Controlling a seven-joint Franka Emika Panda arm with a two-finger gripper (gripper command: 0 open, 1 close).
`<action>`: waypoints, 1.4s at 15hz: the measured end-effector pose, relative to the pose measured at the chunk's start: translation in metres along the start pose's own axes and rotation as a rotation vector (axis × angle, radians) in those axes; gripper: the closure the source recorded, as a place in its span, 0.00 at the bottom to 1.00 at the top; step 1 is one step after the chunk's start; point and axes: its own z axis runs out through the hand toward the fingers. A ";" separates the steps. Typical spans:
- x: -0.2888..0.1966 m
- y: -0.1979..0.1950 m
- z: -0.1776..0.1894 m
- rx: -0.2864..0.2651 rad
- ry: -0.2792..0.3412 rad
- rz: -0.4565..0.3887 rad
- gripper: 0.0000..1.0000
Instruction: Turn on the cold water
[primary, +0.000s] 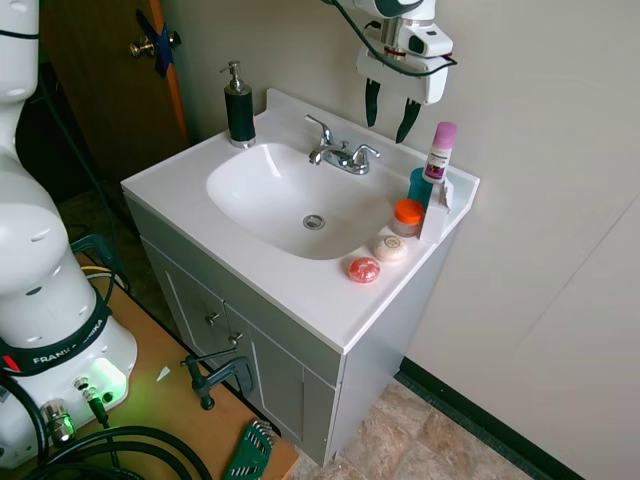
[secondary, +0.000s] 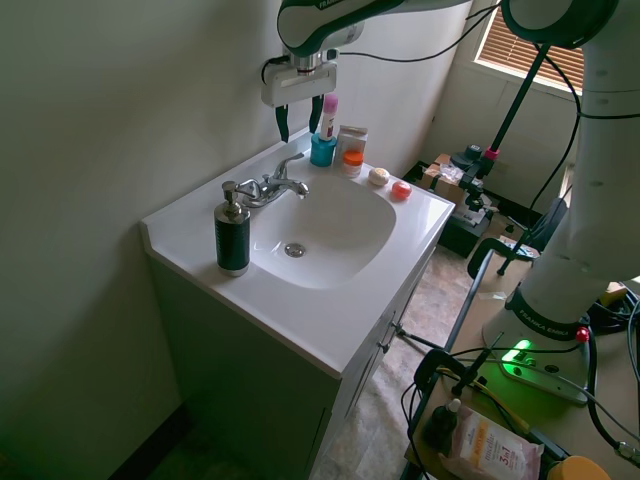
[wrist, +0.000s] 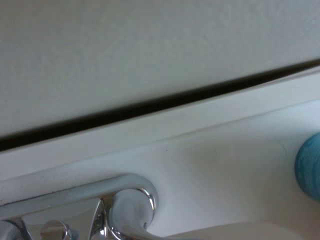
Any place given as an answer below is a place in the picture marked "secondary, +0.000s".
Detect pink wet wipes pack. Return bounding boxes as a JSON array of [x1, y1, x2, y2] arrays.
[[438, 404, 546, 480]]

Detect black table clamp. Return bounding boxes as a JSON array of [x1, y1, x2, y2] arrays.
[[411, 329, 505, 429], [466, 236, 532, 294]]

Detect white vanity cabinet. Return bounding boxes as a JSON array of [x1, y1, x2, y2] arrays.
[[146, 234, 442, 480]]

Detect dark dropper bottle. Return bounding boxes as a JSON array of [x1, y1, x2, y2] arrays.
[[423, 397, 464, 457]]

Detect chrome faucet spout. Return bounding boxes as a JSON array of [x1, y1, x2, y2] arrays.
[[259, 174, 311, 201]]

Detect brown window blinds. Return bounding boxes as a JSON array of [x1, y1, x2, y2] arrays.
[[471, 0, 586, 95]]

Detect white vanity sink top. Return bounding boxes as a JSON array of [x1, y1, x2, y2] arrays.
[[139, 128, 457, 379]]

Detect yellow cable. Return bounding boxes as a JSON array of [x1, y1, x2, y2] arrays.
[[473, 378, 532, 434]]

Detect teal plastic cup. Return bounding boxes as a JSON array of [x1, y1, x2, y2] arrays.
[[309, 131, 340, 168]]

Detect brown cardboard box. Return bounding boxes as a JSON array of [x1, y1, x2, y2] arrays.
[[421, 152, 470, 202]]

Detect white bottle with pink cap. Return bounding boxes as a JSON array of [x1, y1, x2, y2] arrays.
[[319, 93, 340, 144]]

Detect black camera gear pile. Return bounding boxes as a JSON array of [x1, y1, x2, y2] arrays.
[[439, 142, 503, 259]]

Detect chrome lever faucet handle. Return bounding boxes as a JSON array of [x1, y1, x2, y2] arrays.
[[271, 152, 306, 182], [233, 178, 262, 207]]

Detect yellow round object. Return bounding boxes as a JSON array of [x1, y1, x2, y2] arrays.
[[548, 455, 612, 480]]

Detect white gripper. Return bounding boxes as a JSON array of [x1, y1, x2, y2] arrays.
[[260, 61, 340, 144]]

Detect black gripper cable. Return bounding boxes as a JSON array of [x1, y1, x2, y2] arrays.
[[337, 2, 506, 64]]

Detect white jar with orange lid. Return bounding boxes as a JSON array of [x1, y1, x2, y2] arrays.
[[342, 149, 365, 180]]

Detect black ribbed soap dispenser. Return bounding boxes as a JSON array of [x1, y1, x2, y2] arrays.
[[213, 180, 252, 278]]

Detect black camera stand pole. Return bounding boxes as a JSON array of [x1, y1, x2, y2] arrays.
[[482, 42, 549, 162]]

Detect metal cabinet door handle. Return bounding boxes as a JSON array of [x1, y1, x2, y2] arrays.
[[377, 308, 397, 353]]

